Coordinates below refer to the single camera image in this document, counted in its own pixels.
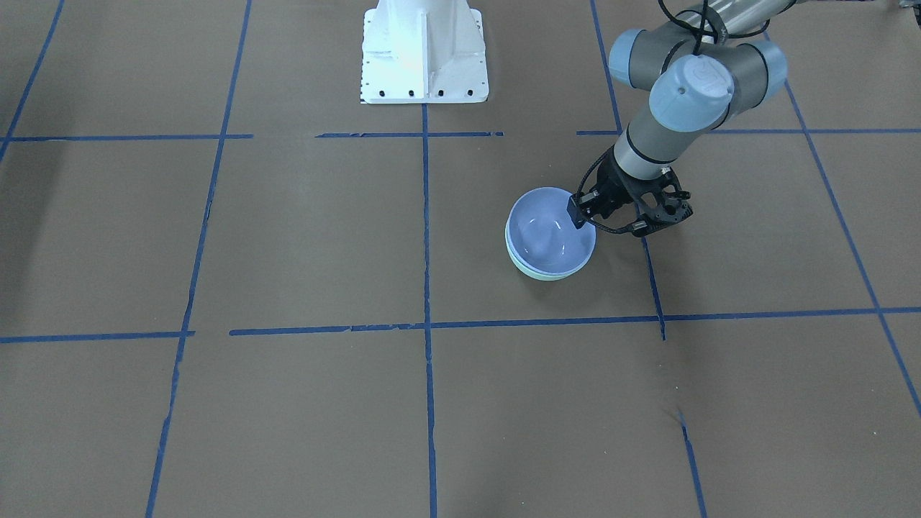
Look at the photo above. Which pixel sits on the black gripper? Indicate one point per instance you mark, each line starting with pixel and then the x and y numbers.
pixel 614 185

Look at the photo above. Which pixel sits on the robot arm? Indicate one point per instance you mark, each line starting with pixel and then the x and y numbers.
pixel 701 69

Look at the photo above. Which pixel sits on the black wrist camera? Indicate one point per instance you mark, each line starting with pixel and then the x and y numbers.
pixel 660 202

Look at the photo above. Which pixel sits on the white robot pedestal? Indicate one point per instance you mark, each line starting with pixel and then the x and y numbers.
pixel 423 52

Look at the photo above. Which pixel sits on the green bowl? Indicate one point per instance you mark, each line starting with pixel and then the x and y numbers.
pixel 550 257

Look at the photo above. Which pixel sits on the blue bowl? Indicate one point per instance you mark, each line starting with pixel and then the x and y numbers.
pixel 542 211

